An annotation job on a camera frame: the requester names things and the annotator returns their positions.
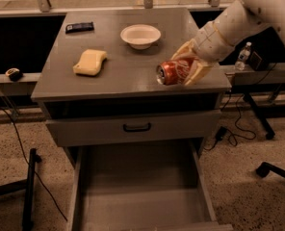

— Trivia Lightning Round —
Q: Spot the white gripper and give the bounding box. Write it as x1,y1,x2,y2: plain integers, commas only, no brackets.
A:
171,21,234,86

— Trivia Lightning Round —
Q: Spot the red coke can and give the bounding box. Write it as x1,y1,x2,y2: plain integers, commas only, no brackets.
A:
156,58,194,86

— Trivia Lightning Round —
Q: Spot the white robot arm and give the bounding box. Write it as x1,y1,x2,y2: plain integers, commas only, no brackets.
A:
172,0,285,86

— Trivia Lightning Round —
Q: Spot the closed grey top drawer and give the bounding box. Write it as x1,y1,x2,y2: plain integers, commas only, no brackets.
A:
46,110,220,147

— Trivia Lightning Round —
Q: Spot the grey drawer cabinet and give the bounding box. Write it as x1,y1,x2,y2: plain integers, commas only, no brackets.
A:
32,8,231,162

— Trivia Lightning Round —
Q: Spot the open grey middle drawer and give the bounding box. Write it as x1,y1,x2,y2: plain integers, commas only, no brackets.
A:
66,140,234,231

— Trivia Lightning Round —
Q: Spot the clear water bottle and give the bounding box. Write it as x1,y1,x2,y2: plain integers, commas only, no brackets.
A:
235,41,251,71

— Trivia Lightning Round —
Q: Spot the white paper bowl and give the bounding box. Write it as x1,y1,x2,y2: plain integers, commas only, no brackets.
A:
120,24,161,50

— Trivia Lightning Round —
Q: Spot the small black box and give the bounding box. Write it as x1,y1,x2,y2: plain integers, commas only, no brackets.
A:
249,51,269,71

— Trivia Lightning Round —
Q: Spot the black power adapter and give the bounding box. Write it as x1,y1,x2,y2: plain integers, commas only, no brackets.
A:
216,127,227,141

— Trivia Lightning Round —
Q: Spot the yellow sponge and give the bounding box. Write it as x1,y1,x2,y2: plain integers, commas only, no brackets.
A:
73,49,107,76

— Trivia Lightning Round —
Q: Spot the black chair base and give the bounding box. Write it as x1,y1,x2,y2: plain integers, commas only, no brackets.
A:
255,162,285,178

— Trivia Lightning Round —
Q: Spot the black tape measure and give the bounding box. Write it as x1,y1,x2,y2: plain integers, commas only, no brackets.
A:
6,67,23,82

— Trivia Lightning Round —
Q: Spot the black metal stand left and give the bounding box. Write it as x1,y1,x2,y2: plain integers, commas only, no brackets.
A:
0,148,41,231

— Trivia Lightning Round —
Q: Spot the black cable right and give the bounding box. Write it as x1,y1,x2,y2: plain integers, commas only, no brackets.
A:
203,63,278,152

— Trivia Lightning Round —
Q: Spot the black cable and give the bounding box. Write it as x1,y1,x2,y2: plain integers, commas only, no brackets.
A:
203,63,278,152
0,105,69,222

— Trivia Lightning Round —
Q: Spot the black drawer handle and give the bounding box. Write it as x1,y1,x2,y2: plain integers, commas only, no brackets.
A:
122,123,151,133

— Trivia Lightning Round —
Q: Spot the black cable left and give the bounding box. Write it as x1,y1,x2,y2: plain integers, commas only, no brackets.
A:
0,105,69,222

